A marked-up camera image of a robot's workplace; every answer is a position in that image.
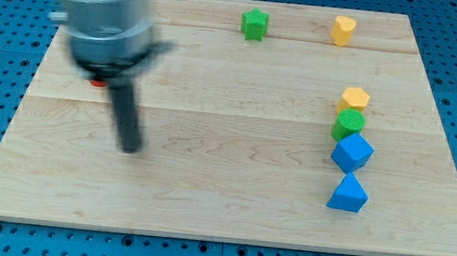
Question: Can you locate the yellow hexagon block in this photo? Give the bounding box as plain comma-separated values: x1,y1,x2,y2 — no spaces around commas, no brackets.
336,87,370,113

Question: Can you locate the blue cube block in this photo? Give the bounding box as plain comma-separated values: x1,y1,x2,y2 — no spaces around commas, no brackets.
331,133,374,173

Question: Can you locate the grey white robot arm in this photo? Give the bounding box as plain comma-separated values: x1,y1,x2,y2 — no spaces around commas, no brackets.
49,0,174,153

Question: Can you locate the green star block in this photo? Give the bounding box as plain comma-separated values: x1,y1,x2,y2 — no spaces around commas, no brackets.
240,8,270,41

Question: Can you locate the light wooden board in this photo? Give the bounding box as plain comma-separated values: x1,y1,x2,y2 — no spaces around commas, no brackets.
0,0,457,256

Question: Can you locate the black end effector mount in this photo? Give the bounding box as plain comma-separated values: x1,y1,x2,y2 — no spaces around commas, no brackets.
74,40,173,82

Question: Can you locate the green cylinder block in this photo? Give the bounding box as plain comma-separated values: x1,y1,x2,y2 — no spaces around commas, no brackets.
331,108,366,141

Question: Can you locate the yellow heart block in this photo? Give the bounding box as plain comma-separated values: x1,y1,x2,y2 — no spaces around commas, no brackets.
330,15,357,47

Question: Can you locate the blue triangle block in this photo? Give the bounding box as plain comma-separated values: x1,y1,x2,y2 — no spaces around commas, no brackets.
327,172,369,212

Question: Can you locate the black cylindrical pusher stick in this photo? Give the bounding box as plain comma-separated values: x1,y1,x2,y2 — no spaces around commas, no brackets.
108,80,142,153

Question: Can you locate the red circle block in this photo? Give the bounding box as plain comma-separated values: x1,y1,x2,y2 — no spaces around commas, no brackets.
90,79,107,88

